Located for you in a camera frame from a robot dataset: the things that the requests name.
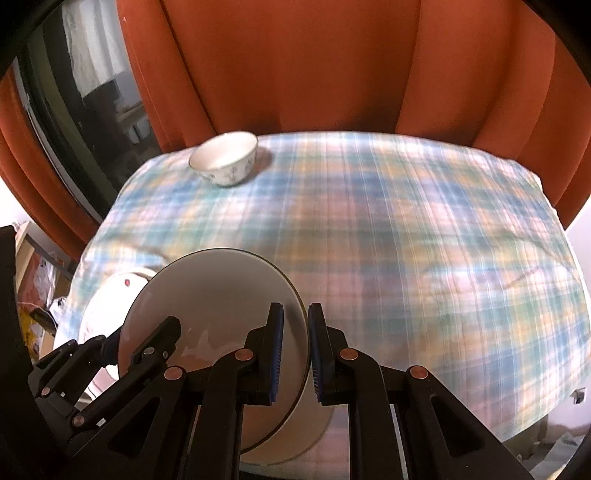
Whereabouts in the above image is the white bowl blue floral print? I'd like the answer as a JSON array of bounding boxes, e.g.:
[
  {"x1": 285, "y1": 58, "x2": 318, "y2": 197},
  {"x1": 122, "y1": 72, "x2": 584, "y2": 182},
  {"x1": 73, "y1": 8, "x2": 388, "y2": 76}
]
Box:
[
  {"x1": 117, "y1": 248, "x2": 334, "y2": 467},
  {"x1": 188, "y1": 131, "x2": 258, "y2": 188}
]

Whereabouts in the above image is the white plate red trim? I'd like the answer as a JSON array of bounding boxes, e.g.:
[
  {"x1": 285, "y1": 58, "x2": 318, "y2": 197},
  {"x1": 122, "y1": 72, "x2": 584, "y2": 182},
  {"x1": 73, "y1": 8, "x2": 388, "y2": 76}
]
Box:
[{"x1": 76, "y1": 267, "x2": 162, "y2": 402}]

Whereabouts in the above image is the crumpled plastic bag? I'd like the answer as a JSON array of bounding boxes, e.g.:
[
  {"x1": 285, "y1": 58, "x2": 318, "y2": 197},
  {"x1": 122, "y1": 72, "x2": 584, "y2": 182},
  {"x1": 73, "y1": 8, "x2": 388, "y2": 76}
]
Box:
[{"x1": 16, "y1": 222, "x2": 77, "y2": 365}]

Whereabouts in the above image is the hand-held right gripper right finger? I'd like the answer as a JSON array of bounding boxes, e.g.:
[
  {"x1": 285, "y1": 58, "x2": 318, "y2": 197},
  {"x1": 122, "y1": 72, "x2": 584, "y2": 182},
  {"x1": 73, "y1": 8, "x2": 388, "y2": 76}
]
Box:
[{"x1": 308, "y1": 303, "x2": 536, "y2": 480}]

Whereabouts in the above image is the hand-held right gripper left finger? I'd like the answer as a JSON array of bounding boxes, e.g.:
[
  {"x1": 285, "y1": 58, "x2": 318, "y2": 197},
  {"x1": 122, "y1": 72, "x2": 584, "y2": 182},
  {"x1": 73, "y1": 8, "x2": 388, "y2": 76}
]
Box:
[{"x1": 69, "y1": 302, "x2": 284, "y2": 480}]

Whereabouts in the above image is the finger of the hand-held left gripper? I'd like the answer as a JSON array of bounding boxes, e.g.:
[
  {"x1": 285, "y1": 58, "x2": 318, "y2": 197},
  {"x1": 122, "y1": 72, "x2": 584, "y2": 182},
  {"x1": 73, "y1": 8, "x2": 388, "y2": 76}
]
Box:
[
  {"x1": 28, "y1": 330, "x2": 123, "y2": 402},
  {"x1": 68, "y1": 316, "x2": 182, "y2": 428}
]

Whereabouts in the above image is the dark glass window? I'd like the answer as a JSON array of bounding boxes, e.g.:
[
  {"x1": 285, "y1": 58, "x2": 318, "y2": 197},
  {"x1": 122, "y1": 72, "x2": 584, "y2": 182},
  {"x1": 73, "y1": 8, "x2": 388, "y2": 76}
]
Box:
[{"x1": 9, "y1": 0, "x2": 160, "y2": 222}]

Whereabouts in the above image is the orange curtain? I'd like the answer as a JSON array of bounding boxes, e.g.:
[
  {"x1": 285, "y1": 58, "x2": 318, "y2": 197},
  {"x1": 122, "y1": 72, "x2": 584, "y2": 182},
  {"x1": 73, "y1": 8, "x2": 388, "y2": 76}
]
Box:
[{"x1": 0, "y1": 0, "x2": 591, "y2": 259}]

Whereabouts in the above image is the pastel plaid tablecloth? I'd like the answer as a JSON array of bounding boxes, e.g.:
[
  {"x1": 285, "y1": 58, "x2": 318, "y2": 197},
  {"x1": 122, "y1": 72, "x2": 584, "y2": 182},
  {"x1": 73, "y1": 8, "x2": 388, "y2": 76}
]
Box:
[{"x1": 53, "y1": 131, "x2": 591, "y2": 467}]

